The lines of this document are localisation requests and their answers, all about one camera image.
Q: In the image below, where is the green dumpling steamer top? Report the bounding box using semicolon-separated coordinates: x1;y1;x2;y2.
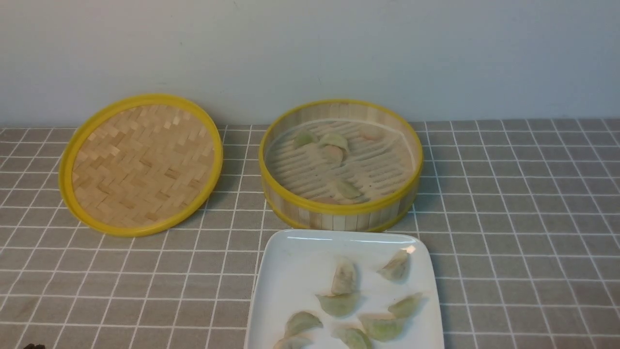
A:
319;132;349;152

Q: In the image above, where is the dumpling plate upper centre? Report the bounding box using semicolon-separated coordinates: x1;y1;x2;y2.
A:
331;257;358;295

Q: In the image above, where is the white rectangular plate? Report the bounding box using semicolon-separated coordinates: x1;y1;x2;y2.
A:
245;229;445;349

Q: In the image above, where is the dumpling plate upper right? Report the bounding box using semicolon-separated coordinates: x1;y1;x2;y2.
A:
377;249;410;283

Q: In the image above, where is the green dumpling plate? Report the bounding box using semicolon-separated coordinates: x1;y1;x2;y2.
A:
358;314;409;342
387;292;424;318
332;326;373;349
316;292;360;318
285;311;324;336

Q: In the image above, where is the green dumpling plate lower left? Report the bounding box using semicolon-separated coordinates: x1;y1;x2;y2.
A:
285;311;324;336

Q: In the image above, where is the dumpling plate bottom left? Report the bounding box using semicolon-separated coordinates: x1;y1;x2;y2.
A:
273;335;313;349

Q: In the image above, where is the green dumpling plate bottom centre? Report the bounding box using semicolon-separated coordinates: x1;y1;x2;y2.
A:
332;326;373;349

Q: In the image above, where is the green dumpling plate lower right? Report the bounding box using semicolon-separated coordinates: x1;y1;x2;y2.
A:
358;314;409;342

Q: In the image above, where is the pink dumpling steamer centre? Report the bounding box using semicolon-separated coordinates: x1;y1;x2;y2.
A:
321;145;345;166

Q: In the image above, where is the pink dumpling steamer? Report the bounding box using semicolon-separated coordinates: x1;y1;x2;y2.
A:
321;145;345;166
358;125;385;142

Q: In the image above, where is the bamboo steamer basket yellow rim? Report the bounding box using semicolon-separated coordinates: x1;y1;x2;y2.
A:
259;99;424;232

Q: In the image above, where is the pink dumpling steamer back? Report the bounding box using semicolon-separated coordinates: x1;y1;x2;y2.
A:
358;125;385;142

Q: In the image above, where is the bamboo steamer lid yellow rim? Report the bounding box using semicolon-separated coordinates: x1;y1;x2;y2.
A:
58;94;224;237

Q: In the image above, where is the grey checked tablecloth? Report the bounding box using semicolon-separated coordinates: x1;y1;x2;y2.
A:
0;119;620;349

